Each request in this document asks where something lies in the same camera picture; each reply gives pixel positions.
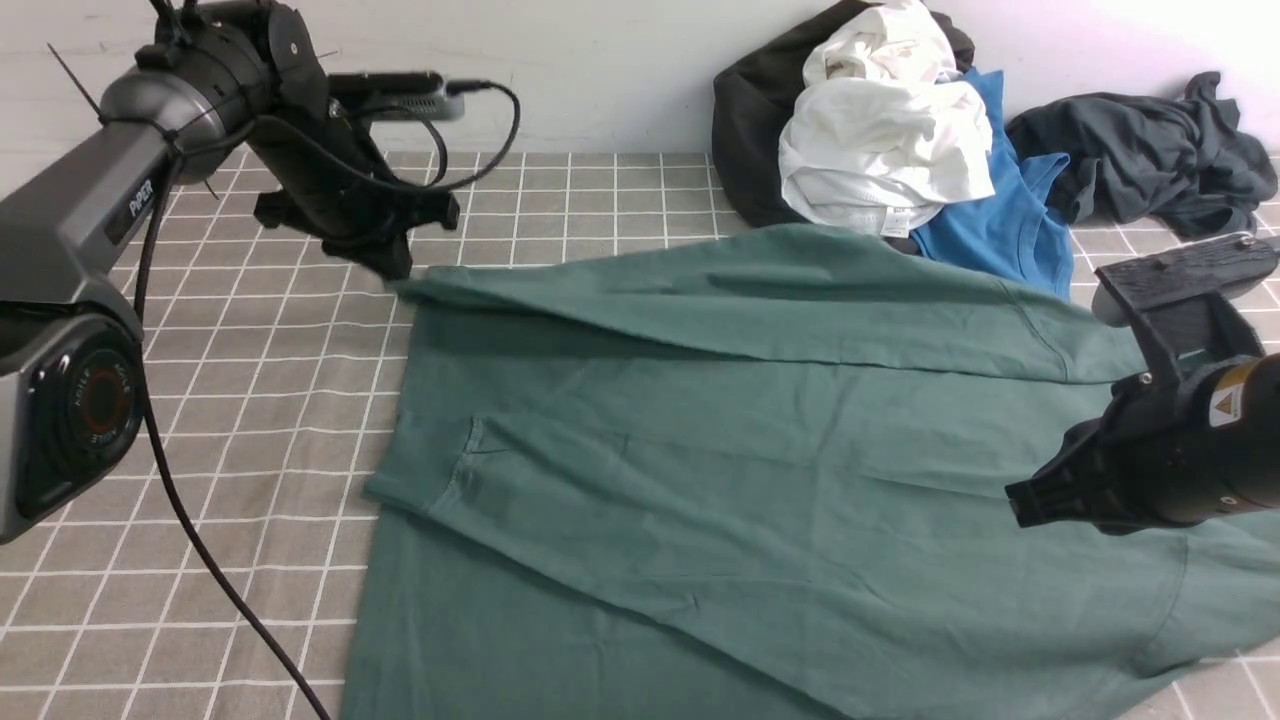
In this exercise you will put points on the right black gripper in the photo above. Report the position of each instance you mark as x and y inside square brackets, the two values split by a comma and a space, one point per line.
[1179, 444]

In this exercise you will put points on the grey checkered tablecloth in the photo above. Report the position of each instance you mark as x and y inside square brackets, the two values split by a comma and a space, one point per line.
[275, 372]

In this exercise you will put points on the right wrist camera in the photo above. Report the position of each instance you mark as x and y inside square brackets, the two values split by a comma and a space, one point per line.
[1231, 264]

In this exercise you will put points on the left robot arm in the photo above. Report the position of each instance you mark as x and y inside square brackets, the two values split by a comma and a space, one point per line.
[216, 77]

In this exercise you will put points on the blue shirt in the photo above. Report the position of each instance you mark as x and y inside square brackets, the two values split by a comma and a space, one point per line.
[1011, 234]

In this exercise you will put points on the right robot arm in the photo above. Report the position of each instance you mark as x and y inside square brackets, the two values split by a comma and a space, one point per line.
[1192, 438]

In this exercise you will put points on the white crumpled shirt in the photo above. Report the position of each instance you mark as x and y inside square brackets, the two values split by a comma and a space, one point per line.
[886, 133]

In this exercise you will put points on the black garment under pile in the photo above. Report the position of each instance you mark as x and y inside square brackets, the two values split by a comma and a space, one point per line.
[755, 98]

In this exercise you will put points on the dark grey crumpled garment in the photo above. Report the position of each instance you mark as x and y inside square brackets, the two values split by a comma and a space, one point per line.
[1182, 160]

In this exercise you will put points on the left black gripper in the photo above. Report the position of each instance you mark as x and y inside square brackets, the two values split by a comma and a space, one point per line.
[334, 184]

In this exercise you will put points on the green long-sleeve top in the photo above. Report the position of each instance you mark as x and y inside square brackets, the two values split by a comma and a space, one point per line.
[763, 478]

